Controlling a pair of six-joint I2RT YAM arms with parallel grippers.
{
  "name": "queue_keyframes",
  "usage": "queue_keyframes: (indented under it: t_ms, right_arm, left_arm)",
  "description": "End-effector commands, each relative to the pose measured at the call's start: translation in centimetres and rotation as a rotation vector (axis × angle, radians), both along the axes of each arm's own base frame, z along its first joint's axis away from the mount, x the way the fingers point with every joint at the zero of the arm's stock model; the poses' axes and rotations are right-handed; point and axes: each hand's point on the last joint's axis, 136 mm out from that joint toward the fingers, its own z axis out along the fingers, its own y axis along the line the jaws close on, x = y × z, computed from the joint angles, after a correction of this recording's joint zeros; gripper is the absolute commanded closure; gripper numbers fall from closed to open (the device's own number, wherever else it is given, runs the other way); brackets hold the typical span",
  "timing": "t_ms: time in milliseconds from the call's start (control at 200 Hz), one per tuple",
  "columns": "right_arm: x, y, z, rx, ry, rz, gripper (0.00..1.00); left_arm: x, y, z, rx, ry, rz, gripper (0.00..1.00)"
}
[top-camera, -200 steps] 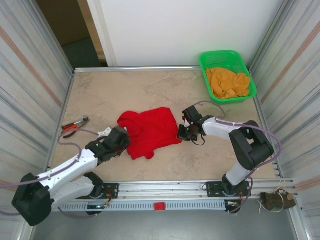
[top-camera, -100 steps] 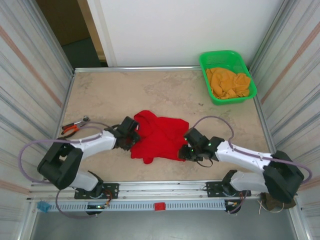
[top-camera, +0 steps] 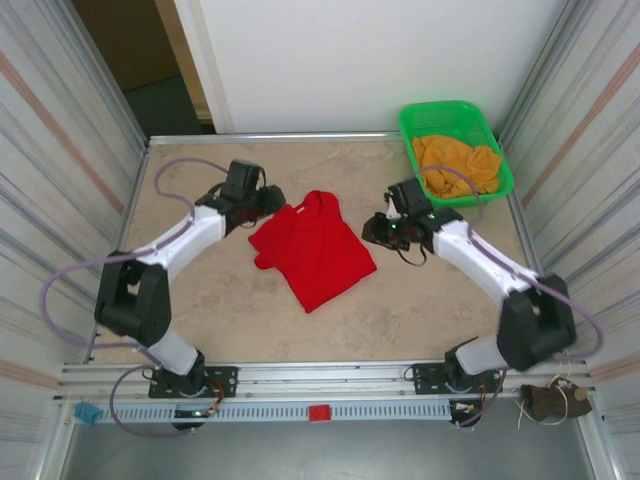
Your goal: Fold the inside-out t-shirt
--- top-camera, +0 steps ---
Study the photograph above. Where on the red t-shirt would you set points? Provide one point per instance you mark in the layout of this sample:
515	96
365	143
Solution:
315	255

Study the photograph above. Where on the aluminium mounting rail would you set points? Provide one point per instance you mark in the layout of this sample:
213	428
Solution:
325	377

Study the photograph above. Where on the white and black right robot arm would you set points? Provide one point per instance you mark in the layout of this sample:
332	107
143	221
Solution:
465	265

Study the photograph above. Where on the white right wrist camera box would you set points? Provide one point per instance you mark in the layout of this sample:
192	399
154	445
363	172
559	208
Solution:
392	209

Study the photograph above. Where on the beige door frame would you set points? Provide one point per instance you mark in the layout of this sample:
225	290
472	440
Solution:
183	55

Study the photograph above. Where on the green plastic basket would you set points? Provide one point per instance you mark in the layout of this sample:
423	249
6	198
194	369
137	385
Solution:
435	114

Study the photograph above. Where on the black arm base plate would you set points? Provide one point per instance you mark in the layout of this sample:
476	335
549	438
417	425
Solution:
425	380
225	380

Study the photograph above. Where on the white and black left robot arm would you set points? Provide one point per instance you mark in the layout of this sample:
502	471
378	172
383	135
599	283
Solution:
185	245

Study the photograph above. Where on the mustard yellow cloth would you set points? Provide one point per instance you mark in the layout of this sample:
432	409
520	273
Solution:
450	155

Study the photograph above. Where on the small red block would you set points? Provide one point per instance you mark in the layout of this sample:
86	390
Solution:
319	412

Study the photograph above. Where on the small black controller board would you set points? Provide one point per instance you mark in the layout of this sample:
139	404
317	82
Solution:
465	409
192	413

